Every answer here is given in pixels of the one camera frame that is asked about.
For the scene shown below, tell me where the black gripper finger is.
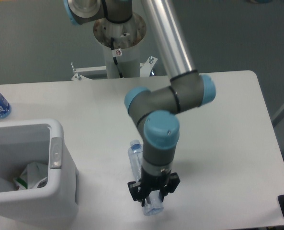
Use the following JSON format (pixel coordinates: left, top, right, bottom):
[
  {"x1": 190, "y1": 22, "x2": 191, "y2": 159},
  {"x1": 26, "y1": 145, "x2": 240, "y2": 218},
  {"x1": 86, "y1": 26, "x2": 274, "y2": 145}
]
[
  {"x1": 127, "y1": 181, "x2": 149, "y2": 207},
  {"x1": 159, "y1": 172, "x2": 180, "y2": 202}
]

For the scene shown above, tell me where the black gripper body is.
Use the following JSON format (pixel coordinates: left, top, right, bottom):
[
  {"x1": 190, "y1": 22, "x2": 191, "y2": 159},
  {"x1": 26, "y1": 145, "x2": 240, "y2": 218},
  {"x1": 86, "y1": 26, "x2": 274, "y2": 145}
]
[{"x1": 139, "y1": 167, "x2": 171, "y2": 198}]

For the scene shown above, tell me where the clear plastic bottle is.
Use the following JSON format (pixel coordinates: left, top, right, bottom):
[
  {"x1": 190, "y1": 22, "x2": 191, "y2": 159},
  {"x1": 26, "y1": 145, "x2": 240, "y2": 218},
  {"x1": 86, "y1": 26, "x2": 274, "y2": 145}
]
[{"x1": 128, "y1": 140, "x2": 164, "y2": 216}]

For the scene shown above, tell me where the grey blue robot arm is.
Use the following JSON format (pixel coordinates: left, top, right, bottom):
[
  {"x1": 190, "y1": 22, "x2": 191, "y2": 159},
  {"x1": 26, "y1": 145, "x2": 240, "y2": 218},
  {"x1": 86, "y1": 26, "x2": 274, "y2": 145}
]
[{"x1": 64, "y1": 0, "x2": 216, "y2": 207}]

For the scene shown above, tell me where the white green carton trash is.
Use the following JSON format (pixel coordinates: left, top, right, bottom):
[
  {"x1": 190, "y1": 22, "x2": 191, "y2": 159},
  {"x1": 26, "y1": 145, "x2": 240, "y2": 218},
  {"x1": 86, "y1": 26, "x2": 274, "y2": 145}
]
[{"x1": 13, "y1": 162, "x2": 48, "y2": 190}]

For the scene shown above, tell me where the white trash can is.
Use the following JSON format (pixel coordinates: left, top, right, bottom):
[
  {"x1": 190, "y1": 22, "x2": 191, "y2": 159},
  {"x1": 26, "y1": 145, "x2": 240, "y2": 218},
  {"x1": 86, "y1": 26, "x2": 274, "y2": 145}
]
[{"x1": 0, "y1": 119, "x2": 79, "y2": 222}]

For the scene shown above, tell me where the white metal base frame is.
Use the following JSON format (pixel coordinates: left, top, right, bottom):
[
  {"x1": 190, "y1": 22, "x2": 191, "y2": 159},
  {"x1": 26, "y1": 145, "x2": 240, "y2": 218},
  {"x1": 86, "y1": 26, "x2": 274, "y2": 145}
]
[{"x1": 71, "y1": 56, "x2": 158, "y2": 81}]

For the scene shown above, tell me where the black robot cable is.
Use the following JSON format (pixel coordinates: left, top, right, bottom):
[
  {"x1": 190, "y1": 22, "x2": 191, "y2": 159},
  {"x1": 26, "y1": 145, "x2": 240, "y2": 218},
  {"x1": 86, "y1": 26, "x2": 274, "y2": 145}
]
[{"x1": 110, "y1": 37, "x2": 124, "y2": 79}]

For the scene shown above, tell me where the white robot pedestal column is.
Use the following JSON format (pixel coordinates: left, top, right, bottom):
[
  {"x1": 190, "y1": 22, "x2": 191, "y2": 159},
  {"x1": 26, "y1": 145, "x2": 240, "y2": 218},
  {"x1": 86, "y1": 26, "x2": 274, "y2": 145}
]
[{"x1": 93, "y1": 12, "x2": 147, "y2": 79}]

